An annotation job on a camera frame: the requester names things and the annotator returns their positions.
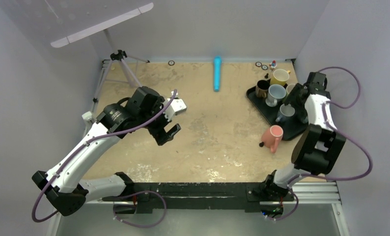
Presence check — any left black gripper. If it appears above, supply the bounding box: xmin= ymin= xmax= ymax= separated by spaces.
xmin=138 ymin=96 xmax=180 ymax=145

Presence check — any green mug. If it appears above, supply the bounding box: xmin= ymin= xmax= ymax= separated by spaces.
xmin=285 ymin=84 xmax=296 ymax=96

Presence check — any slate blue mug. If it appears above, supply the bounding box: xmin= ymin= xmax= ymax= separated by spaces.
xmin=275 ymin=104 xmax=296 ymax=123

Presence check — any light grey mug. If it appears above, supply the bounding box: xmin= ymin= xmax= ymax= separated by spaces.
xmin=265 ymin=84 xmax=286 ymax=107

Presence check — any yellow mug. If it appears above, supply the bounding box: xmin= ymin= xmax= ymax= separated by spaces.
xmin=270 ymin=69 xmax=291 ymax=86

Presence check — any brown mug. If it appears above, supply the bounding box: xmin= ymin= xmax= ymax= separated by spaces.
xmin=255 ymin=80 xmax=270 ymax=99

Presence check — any pink mug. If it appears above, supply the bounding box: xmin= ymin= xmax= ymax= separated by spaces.
xmin=260 ymin=125 xmax=283 ymax=154

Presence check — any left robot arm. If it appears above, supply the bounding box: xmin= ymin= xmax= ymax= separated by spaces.
xmin=32 ymin=86 xmax=187 ymax=216

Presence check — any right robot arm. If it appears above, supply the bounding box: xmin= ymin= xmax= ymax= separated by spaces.
xmin=262 ymin=72 xmax=346 ymax=200

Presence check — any black tray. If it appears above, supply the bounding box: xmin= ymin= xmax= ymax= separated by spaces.
xmin=246 ymin=86 xmax=308 ymax=141

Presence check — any small figurine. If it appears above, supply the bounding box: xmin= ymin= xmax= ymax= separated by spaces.
xmin=269 ymin=60 xmax=277 ymax=71

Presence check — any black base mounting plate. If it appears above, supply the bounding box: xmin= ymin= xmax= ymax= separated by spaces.
xmin=102 ymin=182 xmax=294 ymax=213

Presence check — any blue cylinder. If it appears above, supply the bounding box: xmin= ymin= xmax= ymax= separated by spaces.
xmin=213 ymin=56 xmax=222 ymax=92

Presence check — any tripod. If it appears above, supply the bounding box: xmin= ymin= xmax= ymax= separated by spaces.
xmin=92 ymin=50 xmax=150 ymax=104

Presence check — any overhead light panel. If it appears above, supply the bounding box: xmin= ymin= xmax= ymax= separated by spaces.
xmin=50 ymin=0 xmax=154 ymax=48

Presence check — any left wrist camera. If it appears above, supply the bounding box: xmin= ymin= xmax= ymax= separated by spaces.
xmin=164 ymin=93 xmax=187 ymax=121

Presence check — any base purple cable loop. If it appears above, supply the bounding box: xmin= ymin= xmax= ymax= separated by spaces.
xmin=112 ymin=187 xmax=167 ymax=228

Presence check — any aluminium frame rail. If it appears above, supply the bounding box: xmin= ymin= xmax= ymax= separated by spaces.
xmin=47 ymin=182 xmax=349 ymax=236

